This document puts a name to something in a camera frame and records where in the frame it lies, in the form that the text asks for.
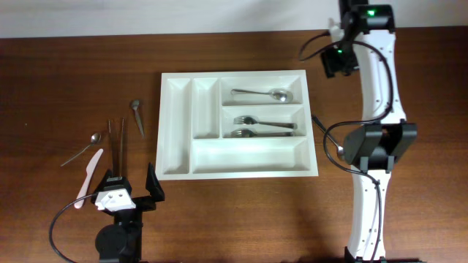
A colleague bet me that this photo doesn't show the left black cable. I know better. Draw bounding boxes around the left black cable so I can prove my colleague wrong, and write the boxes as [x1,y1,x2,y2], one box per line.
[48,192,98,263]

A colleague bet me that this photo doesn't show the large steel spoon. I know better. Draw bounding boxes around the large steel spoon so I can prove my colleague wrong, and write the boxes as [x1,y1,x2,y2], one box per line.
[230,88,294,103]
[311,113,347,161]

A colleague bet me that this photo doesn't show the small dark steel teaspoon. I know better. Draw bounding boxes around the small dark steel teaspoon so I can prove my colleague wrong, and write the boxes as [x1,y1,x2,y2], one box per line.
[131,99,145,138]

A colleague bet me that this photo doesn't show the right black cable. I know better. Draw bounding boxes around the right black cable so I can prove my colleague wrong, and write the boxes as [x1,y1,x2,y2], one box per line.
[298,31,395,263]

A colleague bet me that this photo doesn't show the white plastic cutlery tray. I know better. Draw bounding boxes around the white plastic cutlery tray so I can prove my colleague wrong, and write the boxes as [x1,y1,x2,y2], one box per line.
[156,70,319,180]

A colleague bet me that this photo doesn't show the steel fork with wide tines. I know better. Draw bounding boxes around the steel fork with wide tines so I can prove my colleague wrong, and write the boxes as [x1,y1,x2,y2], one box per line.
[233,115,298,130]

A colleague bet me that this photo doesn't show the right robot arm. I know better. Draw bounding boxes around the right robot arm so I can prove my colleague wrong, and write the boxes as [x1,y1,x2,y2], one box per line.
[320,1,417,262]

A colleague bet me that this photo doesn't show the steel fork with curved handle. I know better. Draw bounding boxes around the steel fork with curved handle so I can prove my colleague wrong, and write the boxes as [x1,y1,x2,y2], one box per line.
[230,129,295,138]

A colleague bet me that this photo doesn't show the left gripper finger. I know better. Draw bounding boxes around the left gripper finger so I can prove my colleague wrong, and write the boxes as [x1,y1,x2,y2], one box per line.
[94,169,113,194]
[146,163,165,202]

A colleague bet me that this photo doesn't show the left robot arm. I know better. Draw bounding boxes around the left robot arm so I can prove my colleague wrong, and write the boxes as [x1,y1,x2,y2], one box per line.
[91,164,165,263]

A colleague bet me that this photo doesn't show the pale pink plastic knife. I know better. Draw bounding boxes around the pale pink plastic knife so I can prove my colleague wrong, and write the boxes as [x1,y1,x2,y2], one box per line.
[77,148,104,199]

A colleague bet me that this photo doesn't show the black cable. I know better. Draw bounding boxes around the black cable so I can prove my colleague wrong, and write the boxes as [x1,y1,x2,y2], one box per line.
[48,192,98,263]
[298,31,395,263]

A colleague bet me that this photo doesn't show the small shiny steel teaspoon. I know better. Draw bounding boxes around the small shiny steel teaspoon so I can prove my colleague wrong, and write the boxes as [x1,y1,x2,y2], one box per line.
[60,133,102,167]

